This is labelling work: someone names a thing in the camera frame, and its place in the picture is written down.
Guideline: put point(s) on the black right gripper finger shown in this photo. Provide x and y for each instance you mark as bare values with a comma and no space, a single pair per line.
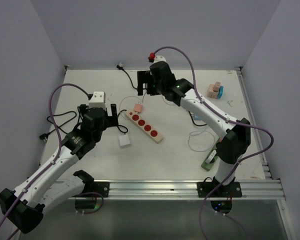
142,81
150,84

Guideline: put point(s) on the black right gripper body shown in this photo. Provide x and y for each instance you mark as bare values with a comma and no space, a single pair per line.
160,87

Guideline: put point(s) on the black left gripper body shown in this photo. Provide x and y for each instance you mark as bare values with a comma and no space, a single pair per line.
107,122

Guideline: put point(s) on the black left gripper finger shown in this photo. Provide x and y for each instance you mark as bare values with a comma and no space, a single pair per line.
80,110
114,114

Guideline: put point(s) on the pink USB charger cube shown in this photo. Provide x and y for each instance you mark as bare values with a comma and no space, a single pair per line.
138,107

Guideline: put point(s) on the white USB charger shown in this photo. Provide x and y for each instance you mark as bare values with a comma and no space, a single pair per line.
124,141

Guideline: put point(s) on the beige power strip red sockets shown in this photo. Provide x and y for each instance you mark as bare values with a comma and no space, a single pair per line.
144,126

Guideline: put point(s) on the blue USB charger cube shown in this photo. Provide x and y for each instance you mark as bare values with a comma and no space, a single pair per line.
195,117

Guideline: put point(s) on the green power strip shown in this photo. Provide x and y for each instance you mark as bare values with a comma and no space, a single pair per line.
211,158

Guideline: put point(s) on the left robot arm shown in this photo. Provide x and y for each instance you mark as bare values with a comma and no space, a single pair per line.
27,203

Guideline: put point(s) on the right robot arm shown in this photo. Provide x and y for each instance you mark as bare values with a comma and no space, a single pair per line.
235,134

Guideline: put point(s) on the beige cube socket adapter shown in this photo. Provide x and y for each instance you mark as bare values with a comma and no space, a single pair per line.
210,93

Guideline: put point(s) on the brown plug on adapter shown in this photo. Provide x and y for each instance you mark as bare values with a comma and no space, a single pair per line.
217,86

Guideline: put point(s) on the blue round adapter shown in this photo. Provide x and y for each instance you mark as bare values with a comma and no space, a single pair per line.
220,93

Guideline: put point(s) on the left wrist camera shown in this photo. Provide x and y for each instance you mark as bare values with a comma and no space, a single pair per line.
97,100

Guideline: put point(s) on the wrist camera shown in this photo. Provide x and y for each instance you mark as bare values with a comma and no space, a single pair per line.
97,100
153,58

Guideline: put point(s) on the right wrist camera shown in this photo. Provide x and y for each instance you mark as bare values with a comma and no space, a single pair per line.
153,58

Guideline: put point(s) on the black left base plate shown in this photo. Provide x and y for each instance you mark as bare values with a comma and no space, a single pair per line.
101,187

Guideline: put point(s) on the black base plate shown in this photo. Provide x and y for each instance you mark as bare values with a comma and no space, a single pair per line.
101,187
224,191

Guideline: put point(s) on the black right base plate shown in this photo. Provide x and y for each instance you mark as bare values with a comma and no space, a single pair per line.
224,191

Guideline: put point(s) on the aluminium front rail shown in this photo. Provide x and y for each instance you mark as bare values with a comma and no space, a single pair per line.
152,190

